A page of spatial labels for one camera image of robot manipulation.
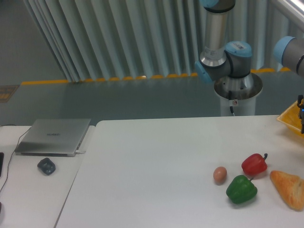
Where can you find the yellow plastic basket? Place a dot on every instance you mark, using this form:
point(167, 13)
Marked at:
point(290, 118)

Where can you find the brown egg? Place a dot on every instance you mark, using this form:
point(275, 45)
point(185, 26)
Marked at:
point(220, 174)

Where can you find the black phone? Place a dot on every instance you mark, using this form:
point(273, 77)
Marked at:
point(1, 162)

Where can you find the green bell pepper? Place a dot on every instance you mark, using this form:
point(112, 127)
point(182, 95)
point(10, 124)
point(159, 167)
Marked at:
point(241, 190)

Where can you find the silver laptop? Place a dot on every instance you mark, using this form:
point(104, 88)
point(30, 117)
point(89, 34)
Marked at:
point(54, 137)

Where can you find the golden croissant bread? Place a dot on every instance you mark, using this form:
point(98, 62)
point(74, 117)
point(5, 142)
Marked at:
point(290, 188)

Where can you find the grey folding screen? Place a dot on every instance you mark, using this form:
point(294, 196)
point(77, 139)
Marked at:
point(105, 39)

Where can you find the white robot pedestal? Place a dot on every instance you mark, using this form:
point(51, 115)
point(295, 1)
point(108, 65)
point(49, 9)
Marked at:
point(238, 95)

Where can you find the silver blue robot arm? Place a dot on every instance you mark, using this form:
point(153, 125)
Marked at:
point(228, 65)

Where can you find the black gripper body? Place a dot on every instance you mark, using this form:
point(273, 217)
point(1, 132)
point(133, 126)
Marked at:
point(300, 105)

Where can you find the red bell pepper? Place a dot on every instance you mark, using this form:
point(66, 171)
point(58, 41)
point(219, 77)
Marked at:
point(254, 164)

